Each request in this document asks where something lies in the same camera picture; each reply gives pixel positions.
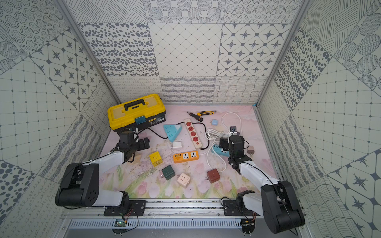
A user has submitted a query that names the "teal triangular power strip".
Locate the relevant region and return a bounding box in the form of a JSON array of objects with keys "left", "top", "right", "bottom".
[{"left": 163, "top": 124, "right": 182, "bottom": 142}]

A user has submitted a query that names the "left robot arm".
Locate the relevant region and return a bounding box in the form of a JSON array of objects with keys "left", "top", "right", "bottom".
[{"left": 55, "top": 131, "right": 150, "bottom": 210}]

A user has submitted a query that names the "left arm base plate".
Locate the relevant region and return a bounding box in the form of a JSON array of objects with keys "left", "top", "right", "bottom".
[{"left": 104, "top": 200, "right": 147, "bottom": 217}]

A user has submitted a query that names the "brown usb charger plug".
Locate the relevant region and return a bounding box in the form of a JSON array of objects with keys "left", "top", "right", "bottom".
[{"left": 247, "top": 146, "right": 255, "bottom": 154}]

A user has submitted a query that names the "white power cable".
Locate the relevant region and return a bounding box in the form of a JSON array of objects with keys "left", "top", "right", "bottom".
[{"left": 203, "top": 112, "right": 243, "bottom": 173}]

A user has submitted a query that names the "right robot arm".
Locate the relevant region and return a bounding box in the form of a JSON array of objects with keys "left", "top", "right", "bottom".
[{"left": 219, "top": 135, "right": 305, "bottom": 234}]

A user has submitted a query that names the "black orange screwdriver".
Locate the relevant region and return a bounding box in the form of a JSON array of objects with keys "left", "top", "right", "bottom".
[{"left": 187, "top": 112, "right": 203, "bottom": 122}]

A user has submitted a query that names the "black power cable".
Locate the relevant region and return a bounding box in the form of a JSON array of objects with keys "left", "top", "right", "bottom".
[{"left": 142, "top": 121, "right": 210, "bottom": 151}]

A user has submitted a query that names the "bundled white cable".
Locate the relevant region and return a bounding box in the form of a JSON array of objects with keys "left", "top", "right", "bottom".
[{"left": 204, "top": 127, "right": 231, "bottom": 142}]

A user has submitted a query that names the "yellow utility knife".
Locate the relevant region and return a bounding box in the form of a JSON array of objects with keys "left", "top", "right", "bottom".
[{"left": 197, "top": 111, "right": 216, "bottom": 117}]

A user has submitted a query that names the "teal rectangular power strip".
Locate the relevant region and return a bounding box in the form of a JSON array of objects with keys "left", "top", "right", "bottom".
[{"left": 211, "top": 144, "right": 230, "bottom": 157}]

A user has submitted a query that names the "dark green cube adapter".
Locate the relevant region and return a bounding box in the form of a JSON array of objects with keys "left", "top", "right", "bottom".
[{"left": 161, "top": 165, "right": 176, "bottom": 180}]

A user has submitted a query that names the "dark red cube adapter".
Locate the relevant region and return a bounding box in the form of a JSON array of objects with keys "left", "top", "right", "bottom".
[{"left": 206, "top": 169, "right": 220, "bottom": 183}]

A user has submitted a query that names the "beige red power strip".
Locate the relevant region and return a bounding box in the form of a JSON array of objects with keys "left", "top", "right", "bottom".
[{"left": 184, "top": 119, "right": 202, "bottom": 149}]

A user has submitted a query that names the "yellow cube adapter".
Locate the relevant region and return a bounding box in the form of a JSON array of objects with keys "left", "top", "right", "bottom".
[{"left": 149, "top": 151, "right": 163, "bottom": 167}]

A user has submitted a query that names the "yellow black plastic toolbox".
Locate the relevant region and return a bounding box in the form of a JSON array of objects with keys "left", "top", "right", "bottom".
[{"left": 107, "top": 93, "right": 166, "bottom": 135}]

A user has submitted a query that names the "cream deer cube adapter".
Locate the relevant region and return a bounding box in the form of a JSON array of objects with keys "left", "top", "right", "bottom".
[{"left": 177, "top": 173, "right": 191, "bottom": 188}]

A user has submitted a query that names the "light blue usb charger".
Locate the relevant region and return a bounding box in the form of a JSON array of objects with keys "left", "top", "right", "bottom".
[{"left": 211, "top": 119, "right": 218, "bottom": 126}]

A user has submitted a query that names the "white plug adapter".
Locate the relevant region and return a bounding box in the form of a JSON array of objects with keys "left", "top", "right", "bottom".
[{"left": 172, "top": 141, "right": 182, "bottom": 149}]

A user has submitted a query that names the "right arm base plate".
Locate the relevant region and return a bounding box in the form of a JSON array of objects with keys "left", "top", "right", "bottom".
[{"left": 220, "top": 197, "right": 264, "bottom": 217}]

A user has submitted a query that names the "aluminium rail frame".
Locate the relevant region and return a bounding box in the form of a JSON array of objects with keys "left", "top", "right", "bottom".
[{"left": 61, "top": 178, "right": 307, "bottom": 221}]

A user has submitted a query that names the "orange power strip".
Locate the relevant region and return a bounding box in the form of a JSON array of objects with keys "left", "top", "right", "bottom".
[{"left": 173, "top": 151, "right": 199, "bottom": 164}]

